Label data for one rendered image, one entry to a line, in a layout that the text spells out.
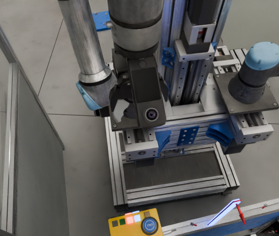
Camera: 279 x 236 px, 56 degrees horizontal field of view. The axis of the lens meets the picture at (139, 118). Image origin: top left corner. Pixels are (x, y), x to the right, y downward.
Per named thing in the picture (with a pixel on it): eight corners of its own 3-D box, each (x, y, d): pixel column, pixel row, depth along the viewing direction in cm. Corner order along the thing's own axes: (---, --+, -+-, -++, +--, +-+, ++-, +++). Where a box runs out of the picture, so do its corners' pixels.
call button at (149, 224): (145, 234, 82) (145, 233, 81) (141, 221, 84) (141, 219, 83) (157, 231, 83) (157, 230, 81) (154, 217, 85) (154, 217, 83)
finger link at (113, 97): (125, 106, 54) (140, 77, 47) (127, 113, 53) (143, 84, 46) (103, 105, 52) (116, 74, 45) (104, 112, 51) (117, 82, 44)
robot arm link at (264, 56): (234, 65, 111) (245, 40, 100) (264, 62, 112) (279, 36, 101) (244, 87, 105) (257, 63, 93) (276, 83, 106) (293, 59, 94)
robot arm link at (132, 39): (169, 25, 35) (109, 33, 34) (166, 50, 39) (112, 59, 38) (154, -7, 39) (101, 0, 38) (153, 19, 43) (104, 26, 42)
